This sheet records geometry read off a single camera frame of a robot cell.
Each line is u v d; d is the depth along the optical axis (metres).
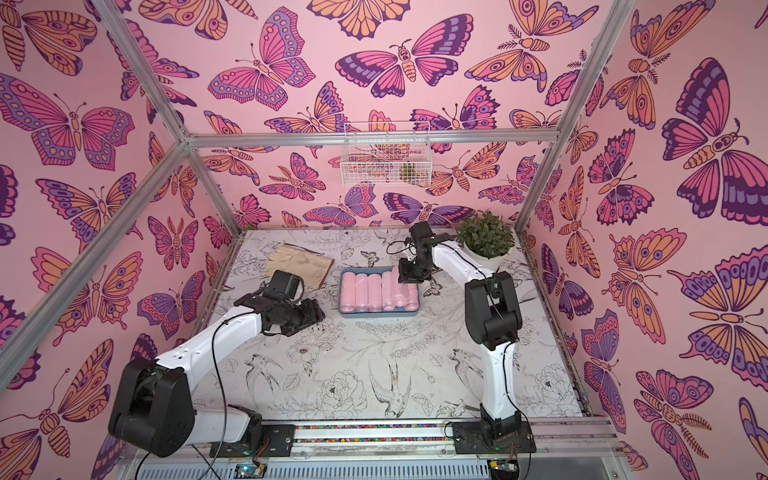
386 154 0.96
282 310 0.65
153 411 0.41
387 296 0.96
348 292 0.98
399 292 0.94
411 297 0.96
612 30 0.71
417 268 0.84
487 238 0.92
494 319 0.55
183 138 0.92
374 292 0.98
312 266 1.09
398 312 0.96
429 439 0.75
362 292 0.97
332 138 0.94
